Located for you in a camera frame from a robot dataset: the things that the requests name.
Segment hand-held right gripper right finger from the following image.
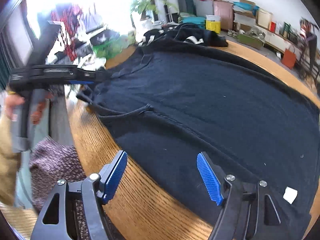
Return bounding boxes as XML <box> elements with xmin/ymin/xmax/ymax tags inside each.
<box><xmin>197</xmin><ymin>151</ymin><xmax>293</xmax><ymax>240</ymax></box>

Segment dark navy sweatpants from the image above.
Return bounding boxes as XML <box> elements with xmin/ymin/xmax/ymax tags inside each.
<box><xmin>76</xmin><ymin>47</ymin><xmax>320</xmax><ymax>239</ymax></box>

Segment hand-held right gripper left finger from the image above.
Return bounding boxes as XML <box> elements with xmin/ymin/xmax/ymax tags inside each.
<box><xmin>30</xmin><ymin>150</ymin><xmax>128</xmax><ymax>240</ymax></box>

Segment person's left forearm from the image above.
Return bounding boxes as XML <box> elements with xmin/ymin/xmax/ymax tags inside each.
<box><xmin>0</xmin><ymin>115</ymin><xmax>24</xmax><ymax>207</ymax></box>

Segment yellow shopping bag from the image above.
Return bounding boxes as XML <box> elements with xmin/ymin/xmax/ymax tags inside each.
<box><xmin>205</xmin><ymin>15</ymin><xmax>222</xmax><ymax>34</ymax></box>

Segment red berry branches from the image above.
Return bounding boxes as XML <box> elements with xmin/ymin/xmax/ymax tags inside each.
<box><xmin>50</xmin><ymin>4</ymin><xmax>83</xmax><ymax>60</ymax></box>

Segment cream box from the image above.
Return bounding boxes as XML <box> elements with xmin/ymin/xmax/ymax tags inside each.
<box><xmin>256</xmin><ymin>8</ymin><xmax>273</xmax><ymax>28</ymax></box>

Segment white tissue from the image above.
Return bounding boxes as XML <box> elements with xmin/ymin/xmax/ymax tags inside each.
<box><xmin>77</xmin><ymin>55</ymin><xmax>107</xmax><ymax>70</ymax></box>

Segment white low cabinet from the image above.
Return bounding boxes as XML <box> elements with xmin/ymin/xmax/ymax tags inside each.
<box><xmin>257</xmin><ymin>25</ymin><xmax>304</xmax><ymax>55</ymax></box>

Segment person's left hand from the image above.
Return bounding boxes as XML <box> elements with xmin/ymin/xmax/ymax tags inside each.
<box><xmin>4</xmin><ymin>91</ymin><xmax>49</xmax><ymax>125</ymax></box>

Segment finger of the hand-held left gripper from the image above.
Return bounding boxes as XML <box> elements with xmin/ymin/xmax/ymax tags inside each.
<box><xmin>70</xmin><ymin>70</ymin><xmax>112</xmax><ymax>85</ymax></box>

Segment green plastic basket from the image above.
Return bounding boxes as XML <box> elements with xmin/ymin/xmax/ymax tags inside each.
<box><xmin>92</xmin><ymin>36</ymin><xmax>137</xmax><ymax>58</ymax></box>

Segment black folding cart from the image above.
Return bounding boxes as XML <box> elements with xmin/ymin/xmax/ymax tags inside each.
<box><xmin>297</xmin><ymin>17</ymin><xmax>320</xmax><ymax>85</ymax></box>

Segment green box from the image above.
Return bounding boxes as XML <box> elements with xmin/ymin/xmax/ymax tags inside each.
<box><xmin>237</xmin><ymin>29</ymin><xmax>265</xmax><ymax>50</ymax></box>

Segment teal suitcase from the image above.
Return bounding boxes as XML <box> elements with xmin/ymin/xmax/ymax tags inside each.
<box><xmin>181</xmin><ymin>17</ymin><xmax>207</xmax><ymax>29</ymax></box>

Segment pink suitcase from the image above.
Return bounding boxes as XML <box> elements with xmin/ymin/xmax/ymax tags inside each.
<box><xmin>212</xmin><ymin>0</ymin><xmax>234</xmax><ymax>32</ymax></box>

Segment orange paper bag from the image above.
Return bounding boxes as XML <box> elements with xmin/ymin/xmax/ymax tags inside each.
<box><xmin>281</xmin><ymin>45</ymin><xmax>297</xmax><ymax>69</ymax></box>

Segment black box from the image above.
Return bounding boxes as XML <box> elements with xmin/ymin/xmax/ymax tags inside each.
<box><xmin>89</xmin><ymin>29</ymin><xmax>120</xmax><ymax>47</ymax></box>

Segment black white-striped jacket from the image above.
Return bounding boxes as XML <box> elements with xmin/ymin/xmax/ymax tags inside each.
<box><xmin>139</xmin><ymin>23</ymin><xmax>229</xmax><ymax>49</ymax></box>

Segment potted green plant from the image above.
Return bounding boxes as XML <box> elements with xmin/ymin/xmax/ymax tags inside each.
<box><xmin>130</xmin><ymin>0</ymin><xmax>179</xmax><ymax>30</ymax></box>

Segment brown cardboard box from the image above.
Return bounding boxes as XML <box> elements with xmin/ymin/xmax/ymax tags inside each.
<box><xmin>239</xmin><ymin>0</ymin><xmax>257</xmax><ymax>10</ymax></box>

